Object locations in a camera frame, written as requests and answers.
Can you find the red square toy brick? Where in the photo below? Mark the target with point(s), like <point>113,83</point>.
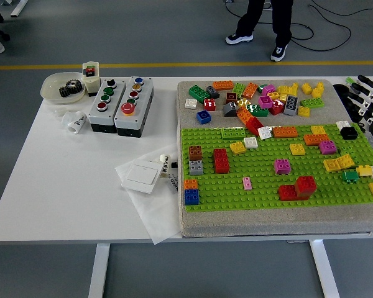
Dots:
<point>305,184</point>
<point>254,125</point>
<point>210,105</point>
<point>276,108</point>

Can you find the brown square toy brick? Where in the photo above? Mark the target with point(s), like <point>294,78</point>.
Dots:
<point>305,196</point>
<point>195,152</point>

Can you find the green studded baseplate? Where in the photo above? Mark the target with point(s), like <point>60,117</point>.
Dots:
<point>230,194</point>

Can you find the small yellow toy brick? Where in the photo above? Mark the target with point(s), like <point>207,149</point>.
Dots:
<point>363,171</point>

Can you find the magenta square toy brick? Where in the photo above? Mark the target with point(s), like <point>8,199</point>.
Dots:
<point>282,166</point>
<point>268,90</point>
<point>265,102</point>
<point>327,147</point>

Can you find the small dark green brick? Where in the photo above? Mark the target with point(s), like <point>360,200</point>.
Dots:
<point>260,88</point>
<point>349,177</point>

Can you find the long orange toy brick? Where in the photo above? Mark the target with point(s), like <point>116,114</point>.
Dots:
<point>223,85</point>
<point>285,132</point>
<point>250,90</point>
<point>314,139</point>

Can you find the long lime toy brick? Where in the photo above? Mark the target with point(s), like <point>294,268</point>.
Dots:
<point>312,102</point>

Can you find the long grey toy brick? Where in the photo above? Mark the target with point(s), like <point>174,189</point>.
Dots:
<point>291,105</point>

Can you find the long yellow toy brick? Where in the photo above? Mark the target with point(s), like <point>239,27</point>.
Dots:
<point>287,89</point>

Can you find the long red toy brick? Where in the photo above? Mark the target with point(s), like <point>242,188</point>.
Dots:
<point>286,193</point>

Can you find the long green toy brick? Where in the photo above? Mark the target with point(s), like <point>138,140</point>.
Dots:
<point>199,93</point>
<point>258,111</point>

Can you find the white flat square brick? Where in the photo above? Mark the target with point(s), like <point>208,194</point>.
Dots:
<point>250,142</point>
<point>191,103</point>

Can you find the orange six-stud toy brick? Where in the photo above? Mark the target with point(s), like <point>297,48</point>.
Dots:
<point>244,114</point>

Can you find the lime green toy brick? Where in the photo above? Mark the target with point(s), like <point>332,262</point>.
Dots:
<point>238,90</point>

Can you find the small pink toy brick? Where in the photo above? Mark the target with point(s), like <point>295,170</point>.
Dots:
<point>247,183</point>

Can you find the lime long flat brick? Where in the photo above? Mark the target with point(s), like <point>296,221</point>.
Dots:
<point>233,133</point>

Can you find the dark grey sloped brick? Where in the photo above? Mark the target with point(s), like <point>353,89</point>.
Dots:
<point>213,92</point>
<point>231,109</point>

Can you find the dark red square brick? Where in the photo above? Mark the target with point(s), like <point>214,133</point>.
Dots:
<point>231,97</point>

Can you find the red six-stud toy brick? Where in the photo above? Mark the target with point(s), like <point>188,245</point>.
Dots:
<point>221,160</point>

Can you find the blue square toy brick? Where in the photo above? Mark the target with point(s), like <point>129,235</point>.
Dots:
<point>204,117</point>
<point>191,196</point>

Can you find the orange square toy brick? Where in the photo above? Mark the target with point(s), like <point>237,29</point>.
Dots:
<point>190,183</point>

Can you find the black round cup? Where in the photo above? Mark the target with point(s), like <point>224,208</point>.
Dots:
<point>355,118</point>
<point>346,103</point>
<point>340,88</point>

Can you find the grey foam mat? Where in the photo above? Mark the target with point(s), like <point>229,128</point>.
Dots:
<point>267,222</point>

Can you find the white table leg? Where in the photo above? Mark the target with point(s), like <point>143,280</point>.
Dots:
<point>99,273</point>
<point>324,270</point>

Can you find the small black cap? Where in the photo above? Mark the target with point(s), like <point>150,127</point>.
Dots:
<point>174,164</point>

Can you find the white labelled tube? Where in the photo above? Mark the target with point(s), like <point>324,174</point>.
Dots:
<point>165,161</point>

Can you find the grey emergency-stop control box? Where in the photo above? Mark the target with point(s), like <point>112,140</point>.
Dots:
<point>144,93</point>

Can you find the white translucent sheet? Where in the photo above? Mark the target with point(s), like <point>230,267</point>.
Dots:
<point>155,217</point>

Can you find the grey four-button control box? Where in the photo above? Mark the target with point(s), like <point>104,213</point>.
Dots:
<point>97,117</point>

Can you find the white pipe fitting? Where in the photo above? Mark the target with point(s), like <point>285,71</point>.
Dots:
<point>77,121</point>

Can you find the black metal gear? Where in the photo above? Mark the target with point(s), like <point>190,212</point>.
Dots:
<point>71,89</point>

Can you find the cream plastic bowl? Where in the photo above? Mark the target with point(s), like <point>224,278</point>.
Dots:
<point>51,90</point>

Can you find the white desk foot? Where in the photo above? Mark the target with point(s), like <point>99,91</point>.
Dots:
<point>17,6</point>

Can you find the white wall switch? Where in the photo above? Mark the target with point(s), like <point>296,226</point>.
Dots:
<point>142,177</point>

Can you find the cream small switch box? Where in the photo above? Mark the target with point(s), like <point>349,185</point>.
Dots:
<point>91,82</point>

